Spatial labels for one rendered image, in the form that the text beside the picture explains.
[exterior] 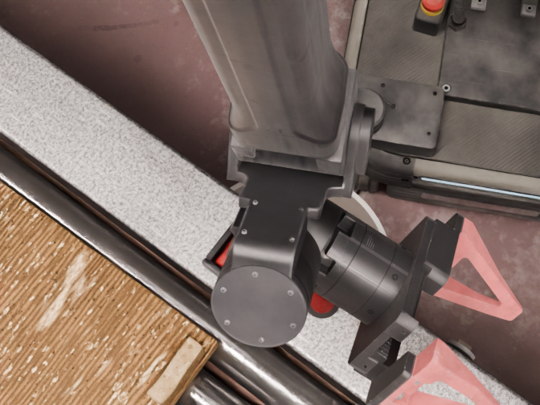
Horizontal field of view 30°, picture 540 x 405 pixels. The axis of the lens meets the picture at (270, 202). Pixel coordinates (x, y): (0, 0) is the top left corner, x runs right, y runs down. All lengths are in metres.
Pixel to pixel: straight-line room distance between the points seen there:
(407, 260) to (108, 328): 0.31
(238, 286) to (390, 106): 1.07
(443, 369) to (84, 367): 0.36
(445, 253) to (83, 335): 0.34
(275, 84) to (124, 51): 1.56
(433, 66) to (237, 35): 1.32
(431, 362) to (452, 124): 1.08
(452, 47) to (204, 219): 0.88
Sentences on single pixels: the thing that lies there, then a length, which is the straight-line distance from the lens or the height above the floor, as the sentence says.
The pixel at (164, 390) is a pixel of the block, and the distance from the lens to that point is 0.83.
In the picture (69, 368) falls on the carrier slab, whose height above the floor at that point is 0.94.
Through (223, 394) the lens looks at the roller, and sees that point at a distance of 0.88.
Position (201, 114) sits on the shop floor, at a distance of 1.94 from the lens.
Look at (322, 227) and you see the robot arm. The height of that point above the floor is 1.16.
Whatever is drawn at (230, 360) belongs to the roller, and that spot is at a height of 0.92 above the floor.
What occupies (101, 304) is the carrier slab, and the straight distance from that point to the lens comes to 0.88.
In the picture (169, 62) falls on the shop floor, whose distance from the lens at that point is 1.99.
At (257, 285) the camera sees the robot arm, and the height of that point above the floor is 1.22.
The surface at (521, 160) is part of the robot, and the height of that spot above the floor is 0.24.
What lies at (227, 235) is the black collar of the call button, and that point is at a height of 0.93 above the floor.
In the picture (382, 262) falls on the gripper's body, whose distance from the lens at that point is 0.65.
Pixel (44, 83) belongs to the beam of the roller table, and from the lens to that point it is 0.98.
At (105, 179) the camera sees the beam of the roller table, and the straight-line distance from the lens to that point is 0.93.
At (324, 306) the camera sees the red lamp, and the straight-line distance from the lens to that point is 0.88.
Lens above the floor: 1.78
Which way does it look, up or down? 73 degrees down
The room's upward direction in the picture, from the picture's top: 8 degrees counter-clockwise
